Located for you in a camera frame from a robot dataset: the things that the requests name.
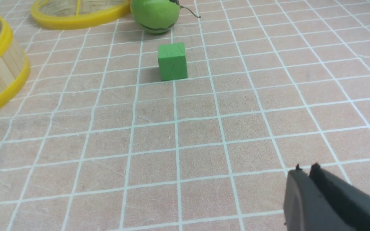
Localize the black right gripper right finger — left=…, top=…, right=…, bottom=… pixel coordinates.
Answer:
left=310, top=163, right=370, bottom=231

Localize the green toy watermelon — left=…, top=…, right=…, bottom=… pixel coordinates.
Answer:
left=129, top=0, right=201, bottom=35

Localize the bamboo steamer lid yellow rim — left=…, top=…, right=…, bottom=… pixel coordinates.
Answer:
left=30, top=0, right=130, bottom=30

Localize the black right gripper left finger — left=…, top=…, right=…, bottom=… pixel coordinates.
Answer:
left=283, top=165, right=352, bottom=231

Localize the pink checkered tablecloth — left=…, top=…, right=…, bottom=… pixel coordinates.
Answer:
left=0, top=0, right=370, bottom=231

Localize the green foam cube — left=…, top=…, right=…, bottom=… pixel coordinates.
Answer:
left=158, top=42, right=188, bottom=81

